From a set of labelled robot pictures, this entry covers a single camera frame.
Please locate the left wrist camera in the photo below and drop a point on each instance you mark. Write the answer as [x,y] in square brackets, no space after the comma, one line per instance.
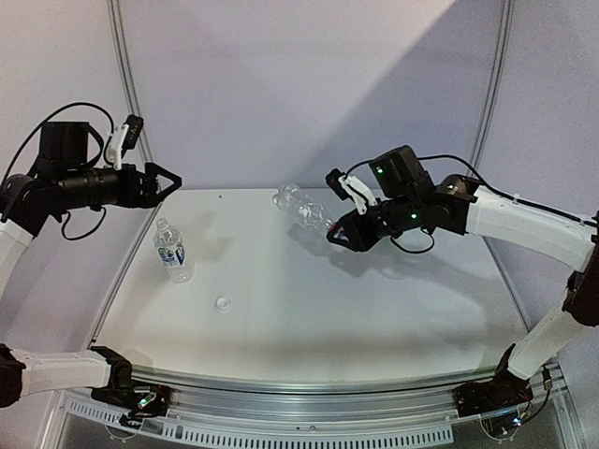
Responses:
[123,139]

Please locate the right aluminium wall post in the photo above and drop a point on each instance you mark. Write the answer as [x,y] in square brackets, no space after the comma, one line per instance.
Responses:
[494,84]

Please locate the left aluminium wall post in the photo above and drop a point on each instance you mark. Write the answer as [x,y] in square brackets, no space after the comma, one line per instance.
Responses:
[126,74]

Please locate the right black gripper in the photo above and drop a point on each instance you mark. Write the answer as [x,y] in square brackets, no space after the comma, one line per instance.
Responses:
[357,238]

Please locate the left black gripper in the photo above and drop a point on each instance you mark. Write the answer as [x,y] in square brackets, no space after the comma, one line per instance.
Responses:
[148,195]

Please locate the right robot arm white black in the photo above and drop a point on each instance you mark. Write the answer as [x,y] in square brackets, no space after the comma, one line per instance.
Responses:
[469,205]

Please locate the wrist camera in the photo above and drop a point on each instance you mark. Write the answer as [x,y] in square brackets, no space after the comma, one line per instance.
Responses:
[123,139]
[348,186]

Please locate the white bottle cap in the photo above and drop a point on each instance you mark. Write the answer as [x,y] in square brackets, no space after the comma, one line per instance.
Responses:
[222,303]

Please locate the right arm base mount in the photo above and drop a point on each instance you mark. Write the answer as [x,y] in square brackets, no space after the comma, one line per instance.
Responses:
[505,402]

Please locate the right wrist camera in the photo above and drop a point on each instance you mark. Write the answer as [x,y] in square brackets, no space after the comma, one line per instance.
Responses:
[348,186]

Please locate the clear labelled water bottle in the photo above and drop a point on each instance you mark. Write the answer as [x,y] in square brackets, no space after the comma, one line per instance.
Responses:
[168,242]

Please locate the aluminium front rail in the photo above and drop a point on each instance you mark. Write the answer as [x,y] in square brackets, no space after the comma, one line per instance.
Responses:
[218,413]

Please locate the aluminium wall post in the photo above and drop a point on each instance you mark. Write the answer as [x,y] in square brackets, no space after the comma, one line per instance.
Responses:
[126,74]
[494,84]

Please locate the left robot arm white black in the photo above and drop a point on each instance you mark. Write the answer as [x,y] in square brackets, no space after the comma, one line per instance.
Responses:
[76,169]

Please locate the crushed clear bottle red label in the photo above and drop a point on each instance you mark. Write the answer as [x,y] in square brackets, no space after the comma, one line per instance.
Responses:
[302,208]

